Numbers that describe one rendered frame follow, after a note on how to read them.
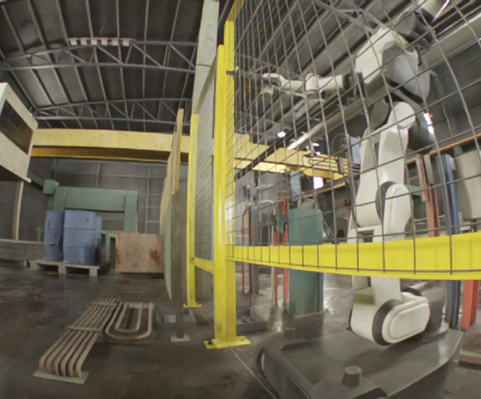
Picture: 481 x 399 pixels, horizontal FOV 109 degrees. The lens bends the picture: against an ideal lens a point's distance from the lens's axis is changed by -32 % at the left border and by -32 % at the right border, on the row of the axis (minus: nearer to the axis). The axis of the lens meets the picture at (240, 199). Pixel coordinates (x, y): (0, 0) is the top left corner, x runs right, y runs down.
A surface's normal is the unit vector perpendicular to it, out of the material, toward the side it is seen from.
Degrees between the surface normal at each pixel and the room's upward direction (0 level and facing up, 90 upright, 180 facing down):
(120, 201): 90
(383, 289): 90
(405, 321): 90
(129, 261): 90
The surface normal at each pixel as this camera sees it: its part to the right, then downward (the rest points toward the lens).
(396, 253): -0.94, -0.05
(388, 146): 0.14, 0.25
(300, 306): 0.33, -0.18
